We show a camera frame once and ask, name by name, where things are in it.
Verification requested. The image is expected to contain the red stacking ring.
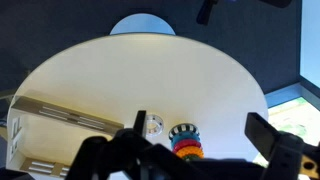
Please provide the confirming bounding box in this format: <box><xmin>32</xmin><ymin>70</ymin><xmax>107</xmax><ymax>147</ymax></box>
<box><xmin>172</xmin><ymin>139</ymin><xmax>202</xmax><ymax>154</ymax></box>

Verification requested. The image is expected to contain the clear ring with coloured beads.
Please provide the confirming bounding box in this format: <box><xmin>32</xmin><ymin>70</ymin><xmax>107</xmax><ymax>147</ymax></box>
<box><xmin>143</xmin><ymin>114</ymin><xmax>165</xmax><ymax>138</ymax></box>

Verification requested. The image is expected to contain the wooden frame rail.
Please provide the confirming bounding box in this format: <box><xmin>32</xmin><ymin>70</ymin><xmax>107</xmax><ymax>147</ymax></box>
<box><xmin>5</xmin><ymin>95</ymin><xmax>125</xmax><ymax>179</ymax></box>

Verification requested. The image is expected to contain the green stacking ring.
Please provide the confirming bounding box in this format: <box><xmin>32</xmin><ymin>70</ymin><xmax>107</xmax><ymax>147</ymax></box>
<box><xmin>183</xmin><ymin>154</ymin><xmax>203</xmax><ymax>163</ymax></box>

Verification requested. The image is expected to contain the black white checkered stacking ring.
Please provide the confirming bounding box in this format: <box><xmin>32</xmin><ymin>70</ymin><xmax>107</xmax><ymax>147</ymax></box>
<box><xmin>168</xmin><ymin>122</ymin><xmax>200</xmax><ymax>140</ymax></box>

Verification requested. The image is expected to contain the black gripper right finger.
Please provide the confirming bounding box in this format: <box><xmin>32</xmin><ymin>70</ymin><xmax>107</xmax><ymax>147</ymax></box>
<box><xmin>244</xmin><ymin>112</ymin><xmax>306</xmax><ymax>180</ymax></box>

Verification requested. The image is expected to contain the white table pedestal base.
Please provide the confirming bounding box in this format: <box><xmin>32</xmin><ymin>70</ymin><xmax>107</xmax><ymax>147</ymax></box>
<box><xmin>109</xmin><ymin>13</ymin><xmax>176</xmax><ymax>36</ymax></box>

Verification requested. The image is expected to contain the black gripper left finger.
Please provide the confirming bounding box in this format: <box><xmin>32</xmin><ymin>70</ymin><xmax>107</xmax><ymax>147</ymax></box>
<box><xmin>64</xmin><ymin>110</ymin><xmax>201</xmax><ymax>180</ymax></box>

